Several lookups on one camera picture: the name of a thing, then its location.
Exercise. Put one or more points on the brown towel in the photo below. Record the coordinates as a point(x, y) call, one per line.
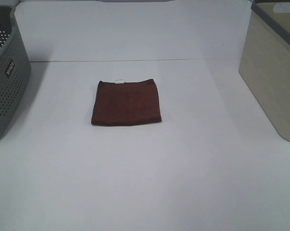
point(126, 104)

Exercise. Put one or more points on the beige storage bin grey rim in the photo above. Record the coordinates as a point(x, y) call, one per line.
point(265, 61)

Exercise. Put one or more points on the grey perforated plastic basket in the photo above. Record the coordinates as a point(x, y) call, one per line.
point(15, 68)

